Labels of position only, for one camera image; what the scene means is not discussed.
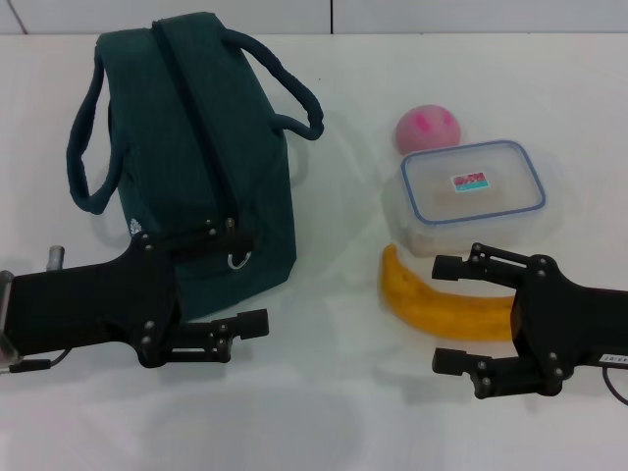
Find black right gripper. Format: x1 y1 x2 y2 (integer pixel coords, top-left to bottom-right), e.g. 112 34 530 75
431 240 628 400

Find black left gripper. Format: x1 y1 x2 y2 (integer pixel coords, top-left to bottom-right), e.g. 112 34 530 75
9 220 271 369

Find yellow banana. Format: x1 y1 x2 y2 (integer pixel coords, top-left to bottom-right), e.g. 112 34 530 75
380 243 519 343

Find dark teal lunch bag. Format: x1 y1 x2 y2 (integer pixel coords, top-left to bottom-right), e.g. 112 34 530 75
68 14 326 320

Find clear container blue seal lid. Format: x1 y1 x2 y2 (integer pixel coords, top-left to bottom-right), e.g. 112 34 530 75
385 139 549 259

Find pink peach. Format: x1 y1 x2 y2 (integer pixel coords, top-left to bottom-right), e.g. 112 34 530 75
394 103 463 157

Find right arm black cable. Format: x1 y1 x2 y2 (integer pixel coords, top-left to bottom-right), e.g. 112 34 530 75
602 365 628 408

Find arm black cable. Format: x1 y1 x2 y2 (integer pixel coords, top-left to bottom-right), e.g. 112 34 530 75
602 365 628 408
9 348 71 375

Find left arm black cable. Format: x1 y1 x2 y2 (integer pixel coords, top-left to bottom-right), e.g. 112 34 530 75
9 348 71 375

